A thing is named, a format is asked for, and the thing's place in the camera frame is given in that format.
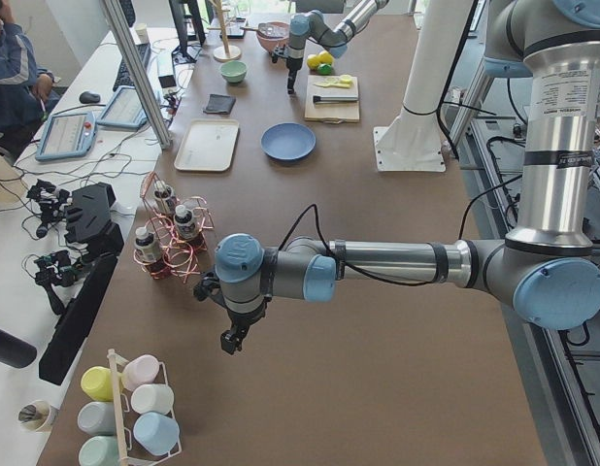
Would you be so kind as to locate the pink cup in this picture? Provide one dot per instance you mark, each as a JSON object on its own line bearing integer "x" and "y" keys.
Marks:
{"x": 141, "y": 370}

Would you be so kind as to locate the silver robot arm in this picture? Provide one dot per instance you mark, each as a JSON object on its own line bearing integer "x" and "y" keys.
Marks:
{"x": 311, "y": 25}
{"x": 542, "y": 268}

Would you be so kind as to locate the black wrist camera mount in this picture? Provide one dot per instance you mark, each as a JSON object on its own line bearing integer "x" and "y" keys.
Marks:
{"x": 279, "y": 52}

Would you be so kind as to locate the white cup rack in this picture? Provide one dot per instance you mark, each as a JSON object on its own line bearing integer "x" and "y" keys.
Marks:
{"x": 127, "y": 453}

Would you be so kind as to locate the black thermos bottle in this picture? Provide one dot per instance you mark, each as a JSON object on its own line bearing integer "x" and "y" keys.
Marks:
{"x": 15, "y": 352}

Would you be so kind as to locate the paper cup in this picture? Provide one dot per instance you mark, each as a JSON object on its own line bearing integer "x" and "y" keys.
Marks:
{"x": 37, "y": 416}

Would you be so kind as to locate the green bowl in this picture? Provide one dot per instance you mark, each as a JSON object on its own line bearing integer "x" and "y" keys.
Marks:
{"x": 233, "y": 71}

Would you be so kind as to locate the blue teach pendant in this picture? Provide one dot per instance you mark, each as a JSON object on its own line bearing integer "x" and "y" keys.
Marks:
{"x": 124, "y": 110}
{"x": 67, "y": 136}

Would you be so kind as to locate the copper wire bottle rack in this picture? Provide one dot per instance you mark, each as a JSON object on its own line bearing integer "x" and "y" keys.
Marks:
{"x": 182, "y": 258}

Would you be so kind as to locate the yellow plastic knife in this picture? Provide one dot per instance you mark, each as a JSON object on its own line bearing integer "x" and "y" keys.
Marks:
{"x": 334, "y": 83}

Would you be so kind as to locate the lemon half slice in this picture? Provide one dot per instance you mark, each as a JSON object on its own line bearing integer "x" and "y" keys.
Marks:
{"x": 345, "y": 78}

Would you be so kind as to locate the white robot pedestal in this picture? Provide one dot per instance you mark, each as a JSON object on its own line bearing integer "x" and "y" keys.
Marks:
{"x": 413, "y": 141}

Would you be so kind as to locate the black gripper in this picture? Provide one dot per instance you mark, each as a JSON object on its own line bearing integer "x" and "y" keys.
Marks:
{"x": 242, "y": 321}
{"x": 293, "y": 66}

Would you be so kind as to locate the whole yellow lemon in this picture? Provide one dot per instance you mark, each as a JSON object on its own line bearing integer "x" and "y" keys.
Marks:
{"x": 325, "y": 57}
{"x": 313, "y": 61}

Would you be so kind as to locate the black computer mouse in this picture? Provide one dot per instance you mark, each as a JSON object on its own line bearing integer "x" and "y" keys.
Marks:
{"x": 88, "y": 97}

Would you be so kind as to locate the seated person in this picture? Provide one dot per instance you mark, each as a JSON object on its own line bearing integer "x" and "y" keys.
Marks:
{"x": 26, "y": 89}

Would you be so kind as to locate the steel muddler black tip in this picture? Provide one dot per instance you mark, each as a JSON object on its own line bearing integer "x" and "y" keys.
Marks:
{"x": 332, "y": 99}

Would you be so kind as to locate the white cup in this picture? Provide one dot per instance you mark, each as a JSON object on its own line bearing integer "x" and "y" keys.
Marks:
{"x": 153, "y": 397}

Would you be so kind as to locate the pink bowl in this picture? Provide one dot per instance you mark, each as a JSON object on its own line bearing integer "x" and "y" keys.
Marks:
{"x": 269, "y": 44}

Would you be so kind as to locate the green lime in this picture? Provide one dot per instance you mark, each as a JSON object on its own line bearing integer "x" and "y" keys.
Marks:
{"x": 325, "y": 69}

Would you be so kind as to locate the dark drink bottle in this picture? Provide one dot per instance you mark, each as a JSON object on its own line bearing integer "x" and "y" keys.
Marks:
{"x": 185, "y": 223}
{"x": 165, "y": 197}
{"x": 149, "y": 253}

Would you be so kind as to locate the light blue cup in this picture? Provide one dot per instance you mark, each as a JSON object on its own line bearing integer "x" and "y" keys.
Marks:
{"x": 157, "y": 433}

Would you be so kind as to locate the blue plate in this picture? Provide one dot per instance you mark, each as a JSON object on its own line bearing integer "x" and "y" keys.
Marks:
{"x": 288, "y": 141}

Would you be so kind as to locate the cream rabbit tray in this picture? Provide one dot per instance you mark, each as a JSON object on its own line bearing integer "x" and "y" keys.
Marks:
{"x": 208, "y": 145}

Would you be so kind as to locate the grey cup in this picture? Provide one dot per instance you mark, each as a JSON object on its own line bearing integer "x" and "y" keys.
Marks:
{"x": 97, "y": 418}

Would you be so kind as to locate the yellow cup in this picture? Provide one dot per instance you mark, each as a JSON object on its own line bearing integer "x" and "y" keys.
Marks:
{"x": 96, "y": 384}

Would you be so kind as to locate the metal ice scoop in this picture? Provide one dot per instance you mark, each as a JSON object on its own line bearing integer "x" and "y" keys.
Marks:
{"x": 268, "y": 30}

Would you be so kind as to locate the wooden cutting board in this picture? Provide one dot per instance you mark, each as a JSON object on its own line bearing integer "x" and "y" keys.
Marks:
{"x": 346, "y": 112}

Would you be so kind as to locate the mint green cup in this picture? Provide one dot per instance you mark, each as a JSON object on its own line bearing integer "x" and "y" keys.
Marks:
{"x": 99, "y": 451}

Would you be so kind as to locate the grey folded cloth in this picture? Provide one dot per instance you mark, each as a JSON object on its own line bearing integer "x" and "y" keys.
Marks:
{"x": 219, "y": 104}

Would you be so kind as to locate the wooden cup tree stand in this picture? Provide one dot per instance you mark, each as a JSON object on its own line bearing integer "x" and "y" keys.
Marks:
{"x": 226, "y": 52}

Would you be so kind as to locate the aluminium frame post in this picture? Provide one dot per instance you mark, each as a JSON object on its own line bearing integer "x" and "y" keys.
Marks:
{"x": 118, "y": 25}

